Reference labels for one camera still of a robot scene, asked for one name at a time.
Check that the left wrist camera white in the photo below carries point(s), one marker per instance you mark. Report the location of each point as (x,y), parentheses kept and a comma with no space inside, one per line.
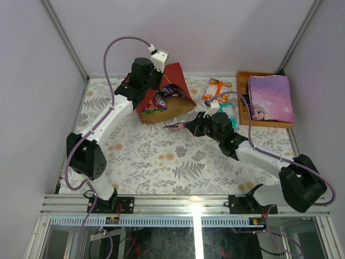
(158,58)

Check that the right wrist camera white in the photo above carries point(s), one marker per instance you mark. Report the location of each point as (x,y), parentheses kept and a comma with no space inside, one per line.
(213,107)

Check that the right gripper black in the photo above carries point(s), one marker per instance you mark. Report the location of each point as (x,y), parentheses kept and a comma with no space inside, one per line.
(194,127)

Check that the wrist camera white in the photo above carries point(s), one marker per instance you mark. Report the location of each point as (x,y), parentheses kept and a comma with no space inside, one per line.
(213,107)
(158,58)

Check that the black object in tray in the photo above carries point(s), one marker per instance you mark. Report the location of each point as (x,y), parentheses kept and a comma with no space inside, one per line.
(245,99)

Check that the teal snack packet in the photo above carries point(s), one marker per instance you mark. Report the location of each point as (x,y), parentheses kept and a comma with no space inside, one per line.
(228,109)

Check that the floral table mat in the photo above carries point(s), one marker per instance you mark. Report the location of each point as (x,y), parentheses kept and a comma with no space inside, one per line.
(150,159)

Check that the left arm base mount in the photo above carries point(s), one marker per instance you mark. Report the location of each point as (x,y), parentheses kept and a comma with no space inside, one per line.
(115,205)

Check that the purple princess cloth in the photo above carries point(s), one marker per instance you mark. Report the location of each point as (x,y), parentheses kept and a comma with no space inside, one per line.
(270,98)

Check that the orange wooden tray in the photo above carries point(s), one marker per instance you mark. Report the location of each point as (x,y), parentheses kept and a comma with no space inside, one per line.
(243,88)

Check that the orange snack packet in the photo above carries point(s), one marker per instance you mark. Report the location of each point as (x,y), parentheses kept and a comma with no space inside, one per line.
(216,87)

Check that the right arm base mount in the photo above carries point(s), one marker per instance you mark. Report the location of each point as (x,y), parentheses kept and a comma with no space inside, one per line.
(246,204)

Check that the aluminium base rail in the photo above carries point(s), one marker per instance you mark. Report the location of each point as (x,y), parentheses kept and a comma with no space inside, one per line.
(164,210)

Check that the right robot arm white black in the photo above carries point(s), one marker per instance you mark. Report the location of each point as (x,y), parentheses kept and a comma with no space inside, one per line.
(300,185)

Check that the purple snack packet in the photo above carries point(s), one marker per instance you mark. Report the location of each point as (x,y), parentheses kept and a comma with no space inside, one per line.
(176,126)

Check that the red green snack packet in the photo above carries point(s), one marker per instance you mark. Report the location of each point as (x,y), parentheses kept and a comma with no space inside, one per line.
(155,105)

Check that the red brown paper bag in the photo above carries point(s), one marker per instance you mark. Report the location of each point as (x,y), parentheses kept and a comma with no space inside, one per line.
(176,104)

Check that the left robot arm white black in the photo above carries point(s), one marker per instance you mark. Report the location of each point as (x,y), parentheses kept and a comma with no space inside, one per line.
(84,150)

